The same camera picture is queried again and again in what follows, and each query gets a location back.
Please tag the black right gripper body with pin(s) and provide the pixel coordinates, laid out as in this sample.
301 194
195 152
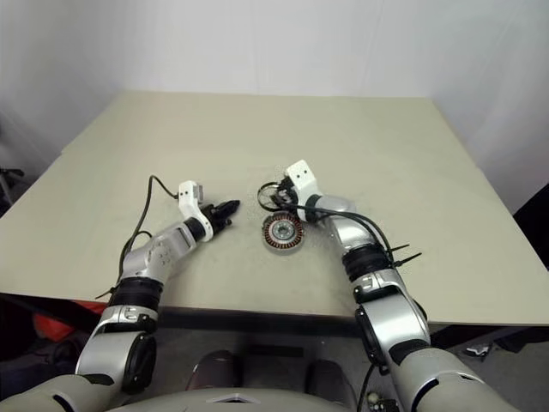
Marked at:
289 197

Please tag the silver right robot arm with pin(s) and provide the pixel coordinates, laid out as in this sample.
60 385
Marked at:
386 317

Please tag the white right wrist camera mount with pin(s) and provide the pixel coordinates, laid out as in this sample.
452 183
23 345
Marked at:
302 176

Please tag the black stand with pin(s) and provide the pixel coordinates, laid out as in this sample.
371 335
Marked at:
8 172

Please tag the grey robot torso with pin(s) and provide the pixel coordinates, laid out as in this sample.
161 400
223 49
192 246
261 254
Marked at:
257 405

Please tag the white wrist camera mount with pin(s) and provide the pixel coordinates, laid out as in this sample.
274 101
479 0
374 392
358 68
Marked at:
302 176
187 195

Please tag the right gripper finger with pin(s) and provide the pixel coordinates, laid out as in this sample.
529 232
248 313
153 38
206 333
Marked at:
276 202
279 189

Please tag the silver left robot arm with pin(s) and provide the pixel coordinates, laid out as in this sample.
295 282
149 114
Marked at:
141 257

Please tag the motor stator with copper windings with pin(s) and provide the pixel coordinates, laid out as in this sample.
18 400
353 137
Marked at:
269 234

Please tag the dark rounded shape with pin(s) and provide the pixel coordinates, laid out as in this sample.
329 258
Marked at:
323 373
214 371

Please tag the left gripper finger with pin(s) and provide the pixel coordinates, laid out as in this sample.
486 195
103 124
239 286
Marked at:
229 206
228 214

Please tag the black chair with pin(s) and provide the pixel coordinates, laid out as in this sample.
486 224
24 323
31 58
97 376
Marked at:
536 223

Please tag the orange red fabric object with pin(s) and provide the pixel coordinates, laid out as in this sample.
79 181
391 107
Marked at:
53 328

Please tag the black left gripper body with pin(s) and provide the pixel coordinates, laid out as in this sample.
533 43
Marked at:
214 221

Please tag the small white black object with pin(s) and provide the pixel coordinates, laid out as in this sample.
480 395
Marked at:
478 349

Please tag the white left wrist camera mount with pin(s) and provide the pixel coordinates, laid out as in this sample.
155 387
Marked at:
187 195

